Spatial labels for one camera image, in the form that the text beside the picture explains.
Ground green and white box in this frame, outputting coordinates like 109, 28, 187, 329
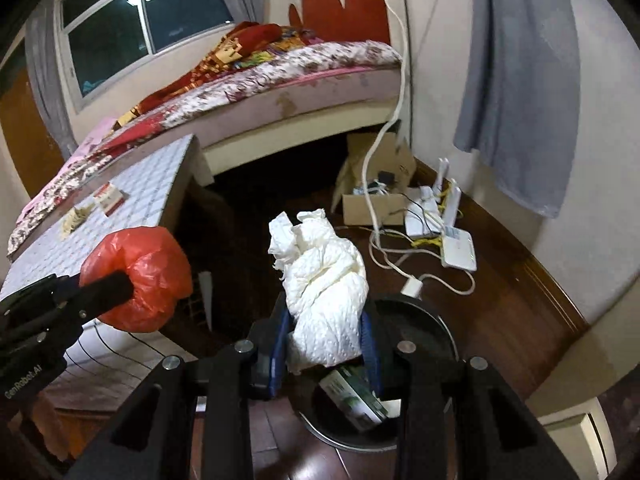
318, 364, 389, 432

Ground white paper towel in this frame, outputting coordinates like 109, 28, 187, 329
267, 209, 370, 374

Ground red patterned blanket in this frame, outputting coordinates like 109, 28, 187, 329
115, 21, 322, 127

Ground red and white box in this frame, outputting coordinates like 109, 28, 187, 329
94, 184, 127, 217

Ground white router with antennas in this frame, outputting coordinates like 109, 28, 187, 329
404, 157, 464, 239

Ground cardboard box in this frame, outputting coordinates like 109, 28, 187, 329
331, 131, 419, 227

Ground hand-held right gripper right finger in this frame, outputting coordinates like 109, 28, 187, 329
360, 305, 581, 480

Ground cream furniture panel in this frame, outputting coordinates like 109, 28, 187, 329
542, 411, 617, 480

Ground red and cream headboard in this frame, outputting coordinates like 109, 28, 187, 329
287, 0, 412, 147

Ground black round bin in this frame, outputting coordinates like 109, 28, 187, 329
295, 295, 461, 452

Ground thin white floor cable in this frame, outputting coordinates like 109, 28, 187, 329
422, 259, 477, 297

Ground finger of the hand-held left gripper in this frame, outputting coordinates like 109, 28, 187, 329
29, 271, 136, 357
0, 274, 82, 332

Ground white framed window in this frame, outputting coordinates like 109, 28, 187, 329
59, 0, 237, 109

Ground thick white cable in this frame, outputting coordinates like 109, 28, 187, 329
359, 0, 418, 288

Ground red plastic bag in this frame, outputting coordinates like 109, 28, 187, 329
80, 226, 194, 334

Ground white tiled table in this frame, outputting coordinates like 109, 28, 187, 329
0, 134, 212, 411

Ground grey hanging cloth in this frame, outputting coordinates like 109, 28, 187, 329
452, 0, 582, 219

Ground white power plug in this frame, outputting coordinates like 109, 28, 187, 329
399, 276, 427, 299

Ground bed with floral sheet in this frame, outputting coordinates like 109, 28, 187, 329
7, 41, 407, 261

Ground dark glossy appliance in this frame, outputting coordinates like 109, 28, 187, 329
597, 372, 640, 466

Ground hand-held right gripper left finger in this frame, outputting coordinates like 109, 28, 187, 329
65, 304, 292, 480

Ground white snack packet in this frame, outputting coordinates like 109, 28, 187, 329
61, 206, 92, 234

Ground flat white router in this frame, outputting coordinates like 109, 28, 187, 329
439, 226, 479, 272

